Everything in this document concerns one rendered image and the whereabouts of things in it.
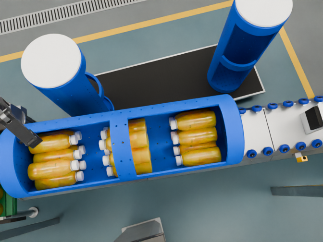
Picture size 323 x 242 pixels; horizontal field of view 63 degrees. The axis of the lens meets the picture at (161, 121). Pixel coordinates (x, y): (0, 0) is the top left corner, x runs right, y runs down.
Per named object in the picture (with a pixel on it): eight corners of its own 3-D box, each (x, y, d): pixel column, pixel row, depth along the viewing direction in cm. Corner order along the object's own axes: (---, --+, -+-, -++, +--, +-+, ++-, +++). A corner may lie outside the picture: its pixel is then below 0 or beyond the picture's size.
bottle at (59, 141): (30, 156, 104) (72, 150, 104) (25, 140, 102) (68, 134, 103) (36, 151, 110) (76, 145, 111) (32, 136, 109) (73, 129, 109)
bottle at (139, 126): (145, 121, 111) (105, 127, 111) (144, 119, 105) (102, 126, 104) (147, 137, 111) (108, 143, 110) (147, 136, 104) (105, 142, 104)
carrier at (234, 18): (202, 66, 218) (213, 97, 211) (226, -14, 134) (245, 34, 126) (235, 57, 220) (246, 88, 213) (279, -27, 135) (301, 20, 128)
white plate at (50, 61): (59, 97, 118) (60, 98, 119) (91, 47, 124) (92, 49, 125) (8, 71, 121) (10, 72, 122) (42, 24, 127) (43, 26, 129)
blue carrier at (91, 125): (232, 169, 116) (252, 154, 89) (32, 200, 114) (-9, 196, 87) (217, 109, 126) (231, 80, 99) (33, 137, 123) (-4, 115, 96)
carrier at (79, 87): (103, 138, 203) (121, 106, 210) (60, 99, 119) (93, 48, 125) (72, 121, 207) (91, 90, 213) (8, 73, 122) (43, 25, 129)
